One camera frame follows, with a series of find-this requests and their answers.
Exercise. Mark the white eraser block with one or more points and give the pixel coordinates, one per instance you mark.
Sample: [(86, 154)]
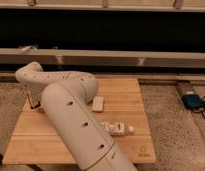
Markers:
[(98, 104)]

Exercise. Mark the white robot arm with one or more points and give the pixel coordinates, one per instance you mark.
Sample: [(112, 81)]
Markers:
[(64, 96)]

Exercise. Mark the white drink bottle lying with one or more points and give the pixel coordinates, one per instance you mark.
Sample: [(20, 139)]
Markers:
[(118, 128)]

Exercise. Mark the dark snack bar packet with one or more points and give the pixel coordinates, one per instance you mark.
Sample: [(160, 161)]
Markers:
[(34, 103)]

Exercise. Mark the blue device on floor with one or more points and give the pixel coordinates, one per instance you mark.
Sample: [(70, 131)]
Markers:
[(192, 102)]

